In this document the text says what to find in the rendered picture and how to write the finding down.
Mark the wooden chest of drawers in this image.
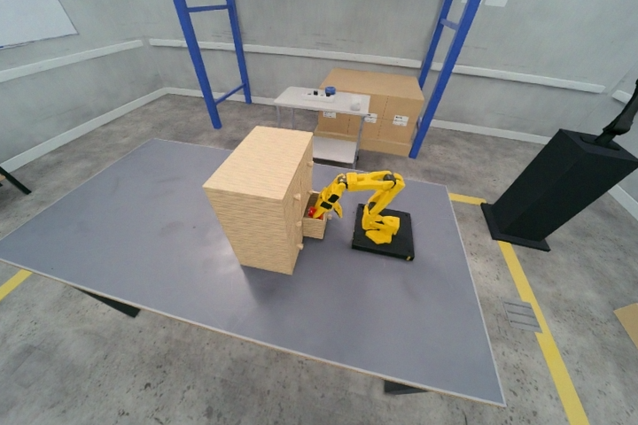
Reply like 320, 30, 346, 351
203, 126, 313, 274

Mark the red 9v battery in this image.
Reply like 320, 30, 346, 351
307, 207, 322, 220

